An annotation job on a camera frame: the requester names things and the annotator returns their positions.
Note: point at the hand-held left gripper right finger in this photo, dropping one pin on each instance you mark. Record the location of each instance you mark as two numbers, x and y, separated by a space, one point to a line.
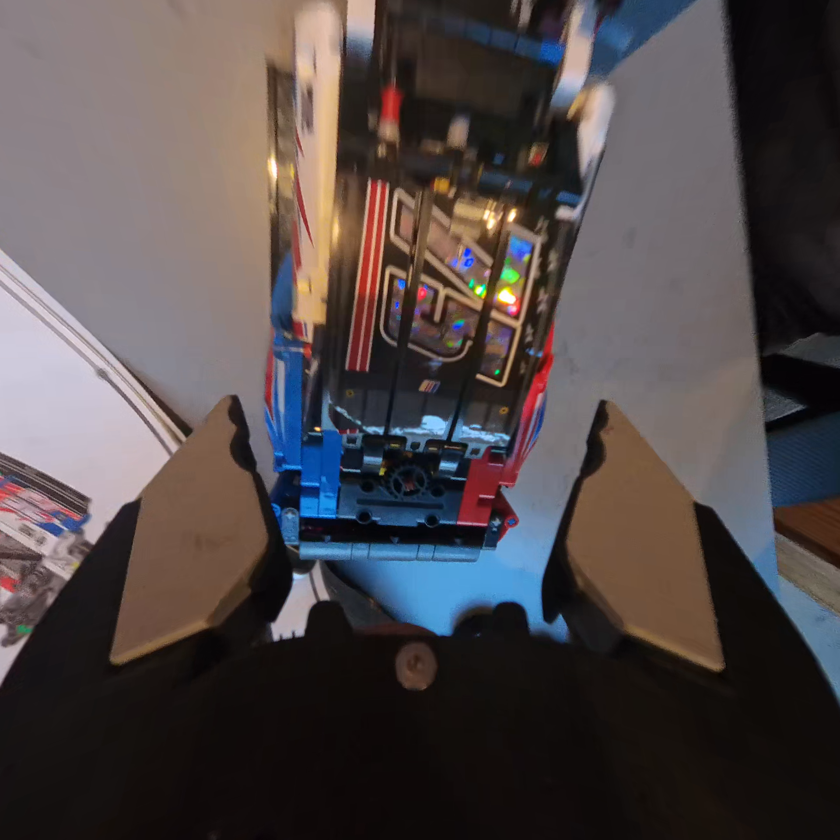
643 544

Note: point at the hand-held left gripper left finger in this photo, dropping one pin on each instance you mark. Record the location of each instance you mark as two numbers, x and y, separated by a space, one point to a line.
190 544

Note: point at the red white toy race car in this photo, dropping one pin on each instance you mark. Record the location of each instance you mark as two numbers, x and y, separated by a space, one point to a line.
426 295

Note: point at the grey office chair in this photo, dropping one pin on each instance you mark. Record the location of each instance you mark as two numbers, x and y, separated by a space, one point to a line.
804 446

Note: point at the open toy instruction booklet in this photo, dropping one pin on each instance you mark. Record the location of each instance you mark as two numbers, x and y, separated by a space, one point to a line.
52 407

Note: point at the person's black pants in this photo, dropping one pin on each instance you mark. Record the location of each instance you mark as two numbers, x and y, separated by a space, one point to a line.
794 164

